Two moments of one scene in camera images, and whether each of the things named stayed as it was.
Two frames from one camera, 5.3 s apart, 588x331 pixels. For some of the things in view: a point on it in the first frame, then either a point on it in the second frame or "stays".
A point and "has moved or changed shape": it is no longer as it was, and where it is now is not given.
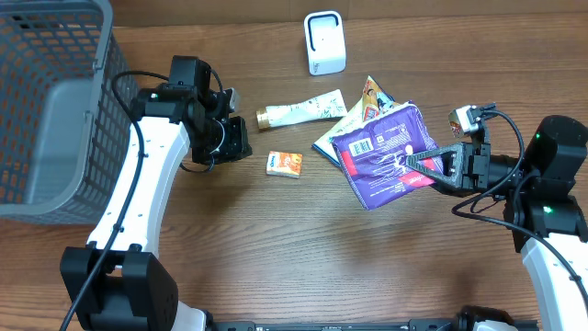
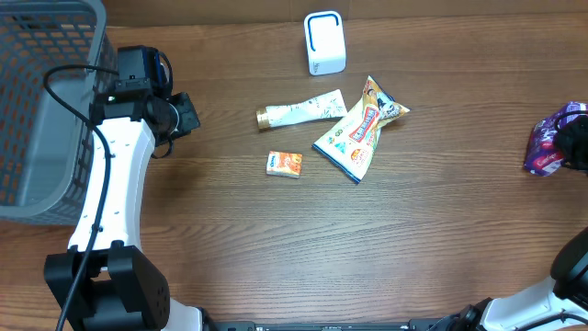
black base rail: [351, 325] stays
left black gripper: [239, 147] → [190, 119]
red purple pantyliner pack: [374, 154] has moved or changed shape
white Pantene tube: [330, 105] stays
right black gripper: [463, 165] → [569, 137]
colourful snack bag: [374, 102] stays
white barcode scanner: [325, 42] stays
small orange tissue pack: [281, 164] stays
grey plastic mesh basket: [62, 131] stays
